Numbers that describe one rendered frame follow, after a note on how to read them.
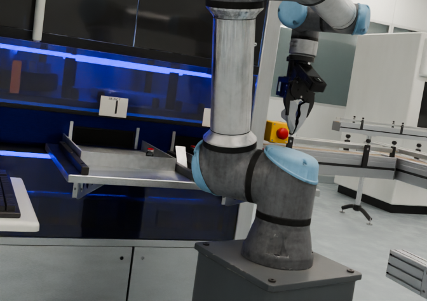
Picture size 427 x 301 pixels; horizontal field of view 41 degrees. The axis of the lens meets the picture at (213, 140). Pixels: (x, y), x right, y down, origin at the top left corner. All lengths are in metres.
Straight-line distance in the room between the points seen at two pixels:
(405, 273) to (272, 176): 1.40
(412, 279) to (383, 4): 6.02
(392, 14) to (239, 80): 7.11
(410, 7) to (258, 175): 7.35
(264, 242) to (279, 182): 0.13
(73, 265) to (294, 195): 0.92
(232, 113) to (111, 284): 0.92
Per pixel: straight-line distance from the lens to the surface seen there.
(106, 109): 1.76
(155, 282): 1.95
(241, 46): 1.13
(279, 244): 1.16
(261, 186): 1.16
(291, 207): 1.15
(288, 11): 1.45
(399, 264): 2.49
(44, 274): 1.86
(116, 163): 1.52
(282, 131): 1.95
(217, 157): 1.18
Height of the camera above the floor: 1.14
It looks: 6 degrees down
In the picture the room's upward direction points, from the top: 8 degrees clockwise
